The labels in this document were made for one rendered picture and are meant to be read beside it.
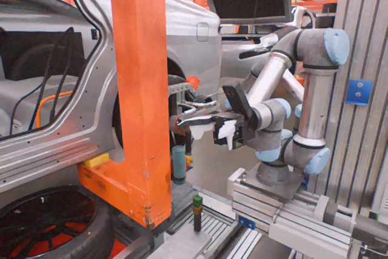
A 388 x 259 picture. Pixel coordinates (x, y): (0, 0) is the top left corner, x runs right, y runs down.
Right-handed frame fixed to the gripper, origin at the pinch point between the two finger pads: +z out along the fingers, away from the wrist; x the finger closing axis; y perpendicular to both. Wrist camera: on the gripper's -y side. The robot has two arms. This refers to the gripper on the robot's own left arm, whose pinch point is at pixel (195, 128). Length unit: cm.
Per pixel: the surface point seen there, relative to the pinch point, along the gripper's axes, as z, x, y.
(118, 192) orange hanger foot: -4, 78, 50
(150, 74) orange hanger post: -16, 48, -11
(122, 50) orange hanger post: -8, 55, -22
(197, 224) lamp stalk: -32, 47, 68
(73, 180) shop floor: -5, 224, 97
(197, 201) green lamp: -32, 45, 53
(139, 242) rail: -7, 67, 77
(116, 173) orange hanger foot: -6, 80, 40
